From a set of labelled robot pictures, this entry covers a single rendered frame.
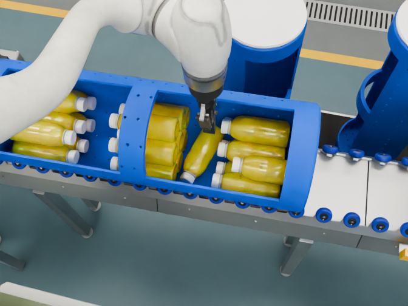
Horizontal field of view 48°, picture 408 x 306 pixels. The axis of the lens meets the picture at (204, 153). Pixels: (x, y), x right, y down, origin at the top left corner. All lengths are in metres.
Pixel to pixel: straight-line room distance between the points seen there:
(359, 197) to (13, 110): 1.03
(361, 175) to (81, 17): 0.94
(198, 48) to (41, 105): 0.31
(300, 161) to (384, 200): 0.40
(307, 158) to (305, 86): 1.59
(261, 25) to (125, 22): 0.73
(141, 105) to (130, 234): 1.26
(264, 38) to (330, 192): 0.51
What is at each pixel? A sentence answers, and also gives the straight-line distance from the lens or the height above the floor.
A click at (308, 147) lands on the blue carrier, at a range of 1.07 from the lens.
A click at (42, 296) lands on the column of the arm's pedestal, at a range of 1.27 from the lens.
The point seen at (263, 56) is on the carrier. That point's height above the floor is 1.00.
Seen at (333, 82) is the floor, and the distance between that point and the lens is 2.68.
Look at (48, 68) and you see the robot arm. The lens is 0.62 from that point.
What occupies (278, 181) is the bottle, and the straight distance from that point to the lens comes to 1.16.
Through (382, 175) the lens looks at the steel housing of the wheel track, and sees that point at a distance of 1.42.
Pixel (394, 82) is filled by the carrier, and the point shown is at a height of 0.86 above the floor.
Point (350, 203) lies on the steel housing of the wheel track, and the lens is 1.36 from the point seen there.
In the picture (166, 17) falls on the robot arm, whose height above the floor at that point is 1.56.
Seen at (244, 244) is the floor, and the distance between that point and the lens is 2.24.
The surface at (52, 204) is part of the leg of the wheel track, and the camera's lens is 1.88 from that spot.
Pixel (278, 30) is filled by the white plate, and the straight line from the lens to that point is 1.49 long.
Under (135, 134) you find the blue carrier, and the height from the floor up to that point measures 1.22.
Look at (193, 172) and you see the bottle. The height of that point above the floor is 1.03.
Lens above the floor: 2.17
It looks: 65 degrees down
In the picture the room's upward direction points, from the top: 7 degrees counter-clockwise
